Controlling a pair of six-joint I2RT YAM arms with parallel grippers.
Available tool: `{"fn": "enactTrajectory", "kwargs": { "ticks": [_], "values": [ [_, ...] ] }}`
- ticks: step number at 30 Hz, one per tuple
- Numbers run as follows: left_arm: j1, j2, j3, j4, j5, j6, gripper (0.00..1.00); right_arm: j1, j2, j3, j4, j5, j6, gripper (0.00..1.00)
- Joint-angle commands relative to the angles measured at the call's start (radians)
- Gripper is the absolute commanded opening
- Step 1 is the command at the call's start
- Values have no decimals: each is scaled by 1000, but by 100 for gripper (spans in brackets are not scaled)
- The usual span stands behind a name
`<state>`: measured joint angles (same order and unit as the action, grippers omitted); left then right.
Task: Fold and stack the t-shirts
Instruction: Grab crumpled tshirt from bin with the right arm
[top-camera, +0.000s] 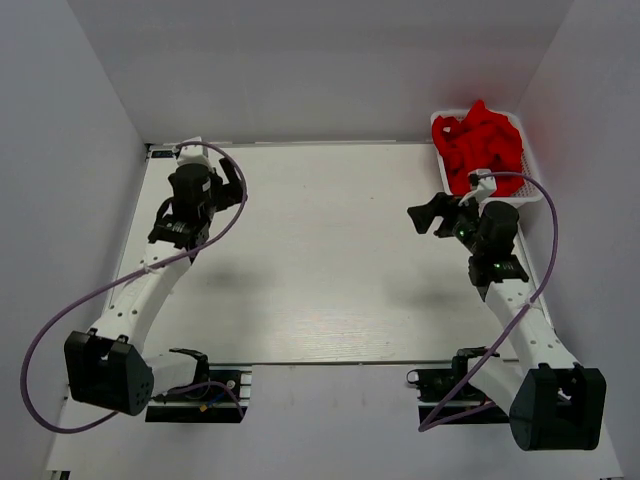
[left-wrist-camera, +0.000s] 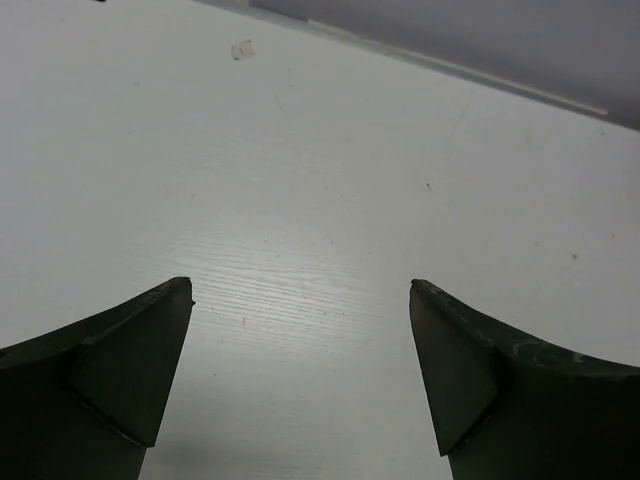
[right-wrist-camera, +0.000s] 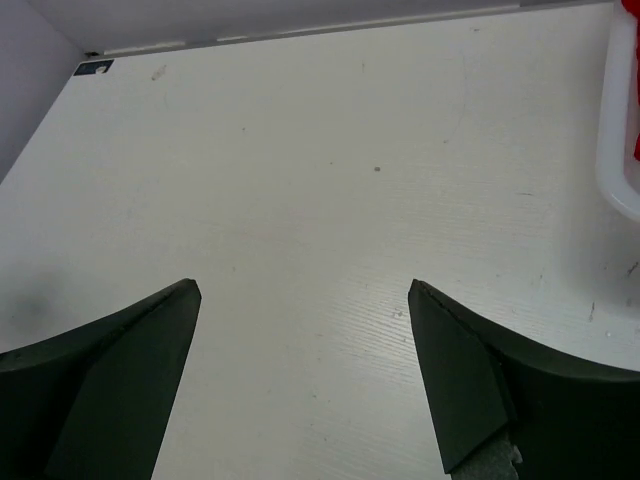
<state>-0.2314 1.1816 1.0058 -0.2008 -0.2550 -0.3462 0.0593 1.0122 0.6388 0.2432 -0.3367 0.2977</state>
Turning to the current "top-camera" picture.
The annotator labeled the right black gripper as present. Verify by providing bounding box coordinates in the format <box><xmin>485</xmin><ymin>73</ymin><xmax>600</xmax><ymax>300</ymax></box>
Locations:
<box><xmin>408</xmin><ymin>191</ymin><xmax>487</xmax><ymax>256</ymax></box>

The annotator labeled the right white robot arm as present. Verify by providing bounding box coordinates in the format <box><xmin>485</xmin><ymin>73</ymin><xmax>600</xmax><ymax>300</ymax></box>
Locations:
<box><xmin>407</xmin><ymin>192</ymin><xmax>606</xmax><ymax>451</ymax></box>

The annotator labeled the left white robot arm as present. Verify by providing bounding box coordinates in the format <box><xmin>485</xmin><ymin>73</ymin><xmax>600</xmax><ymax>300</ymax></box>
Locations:
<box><xmin>64</xmin><ymin>158</ymin><xmax>243</xmax><ymax>416</ymax></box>

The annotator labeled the red shirts pile in basket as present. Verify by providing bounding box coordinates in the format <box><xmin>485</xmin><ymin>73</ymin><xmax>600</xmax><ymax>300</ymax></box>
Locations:
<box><xmin>431</xmin><ymin>100</ymin><xmax>524</xmax><ymax>196</ymax></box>

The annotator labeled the blue label sticker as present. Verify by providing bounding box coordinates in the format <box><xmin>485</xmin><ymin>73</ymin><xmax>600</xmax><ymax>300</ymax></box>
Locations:
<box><xmin>150</xmin><ymin>149</ymin><xmax>176</xmax><ymax>159</ymax></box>

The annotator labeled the white plastic basket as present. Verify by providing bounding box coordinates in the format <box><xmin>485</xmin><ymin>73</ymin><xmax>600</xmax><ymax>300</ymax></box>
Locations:
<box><xmin>430</xmin><ymin>100</ymin><xmax>541</xmax><ymax>207</ymax></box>

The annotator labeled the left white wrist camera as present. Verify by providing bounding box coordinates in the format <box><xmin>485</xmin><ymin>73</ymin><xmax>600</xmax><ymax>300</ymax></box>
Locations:
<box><xmin>172</xmin><ymin>136</ymin><xmax>211</xmax><ymax>168</ymax></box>

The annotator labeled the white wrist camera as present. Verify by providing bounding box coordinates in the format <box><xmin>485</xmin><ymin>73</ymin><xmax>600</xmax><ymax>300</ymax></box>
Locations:
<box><xmin>172</xmin><ymin>136</ymin><xmax>211</xmax><ymax>168</ymax></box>
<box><xmin>458</xmin><ymin>169</ymin><xmax>497</xmax><ymax>207</ymax></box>

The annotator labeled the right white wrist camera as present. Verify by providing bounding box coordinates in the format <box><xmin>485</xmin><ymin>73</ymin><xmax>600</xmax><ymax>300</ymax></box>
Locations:
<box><xmin>458</xmin><ymin>169</ymin><xmax>497</xmax><ymax>207</ymax></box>

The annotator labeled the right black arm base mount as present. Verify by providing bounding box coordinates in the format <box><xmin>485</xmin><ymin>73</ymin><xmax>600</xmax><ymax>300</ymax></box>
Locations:
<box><xmin>405</xmin><ymin>349</ymin><xmax>516</xmax><ymax>426</ymax></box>

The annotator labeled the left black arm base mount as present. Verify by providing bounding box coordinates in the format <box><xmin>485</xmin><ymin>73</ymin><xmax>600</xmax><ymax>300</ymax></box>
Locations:
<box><xmin>145</xmin><ymin>365</ymin><xmax>252</xmax><ymax>425</ymax></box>

